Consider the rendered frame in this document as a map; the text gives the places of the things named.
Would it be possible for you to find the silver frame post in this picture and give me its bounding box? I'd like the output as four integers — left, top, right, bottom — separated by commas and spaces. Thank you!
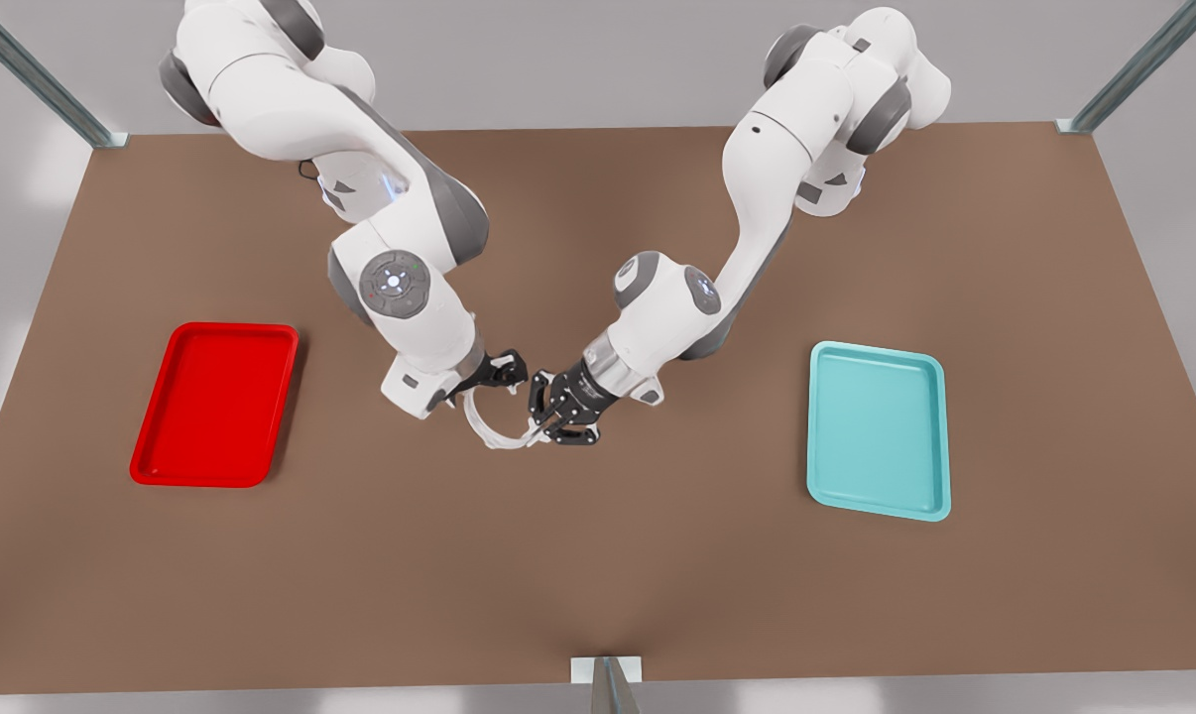
1055, 0, 1196, 136
0, 0, 129, 150
570, 654, 645, 714

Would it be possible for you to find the white drainage pipe clamp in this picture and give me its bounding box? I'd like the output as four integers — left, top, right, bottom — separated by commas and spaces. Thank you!
462, 388, 551, 452

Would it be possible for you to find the teal rectangular tray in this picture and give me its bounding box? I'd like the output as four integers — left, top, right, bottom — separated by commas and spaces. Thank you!
806, 340, 953, 524

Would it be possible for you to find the red rectangular tray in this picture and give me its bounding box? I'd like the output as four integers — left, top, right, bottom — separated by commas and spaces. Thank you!
129, 321, 300, 489

